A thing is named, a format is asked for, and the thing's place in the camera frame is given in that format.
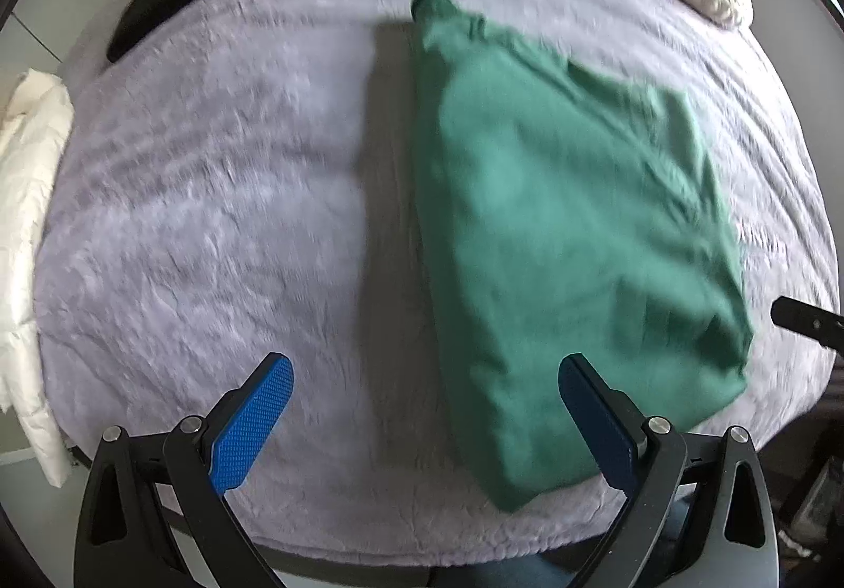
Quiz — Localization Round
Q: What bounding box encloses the green work jacket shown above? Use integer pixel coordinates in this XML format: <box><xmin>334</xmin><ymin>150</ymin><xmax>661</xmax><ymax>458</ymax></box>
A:
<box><xmin>412</xmin><ymin>0</ymin><xmax>752</xmax><ymax>512</ymax></box>

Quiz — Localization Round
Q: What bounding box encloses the lavender bed cover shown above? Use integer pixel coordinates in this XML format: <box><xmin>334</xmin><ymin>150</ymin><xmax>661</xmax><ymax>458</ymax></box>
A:
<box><xmin>34</xmin><ymin>0</ymin><xmax>840</xmax><ymax>566</ymax></box>

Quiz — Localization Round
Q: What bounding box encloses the white puffy jacket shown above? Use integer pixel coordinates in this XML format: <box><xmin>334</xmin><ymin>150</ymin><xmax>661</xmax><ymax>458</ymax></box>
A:
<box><xmin>2</xmin><ymin>68</ymin><xmax>73</xmax><ymax>488</ymax></box>

